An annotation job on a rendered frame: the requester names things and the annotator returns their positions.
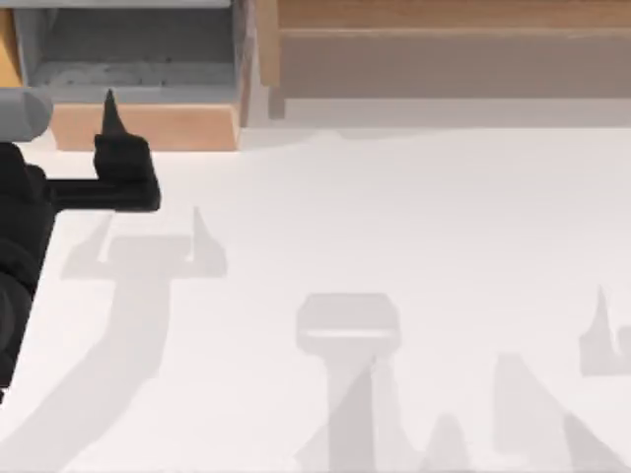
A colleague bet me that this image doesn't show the wooden cupboard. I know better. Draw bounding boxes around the wooden cupboard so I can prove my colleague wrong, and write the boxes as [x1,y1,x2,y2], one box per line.
[0,8,26,91]

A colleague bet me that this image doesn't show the pale wooden drawer front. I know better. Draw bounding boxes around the pale wooden drawer front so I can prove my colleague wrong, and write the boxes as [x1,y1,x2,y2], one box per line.
[48,101,243,153]

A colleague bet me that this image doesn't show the wooden open shelf unit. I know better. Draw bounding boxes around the wooden open shelf unit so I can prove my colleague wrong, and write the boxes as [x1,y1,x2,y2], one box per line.
[256,0,631,121]

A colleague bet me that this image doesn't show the pale grey rounded box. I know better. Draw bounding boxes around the pale grey rounded box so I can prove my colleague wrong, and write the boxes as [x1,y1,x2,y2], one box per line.
[0,88,55,145]

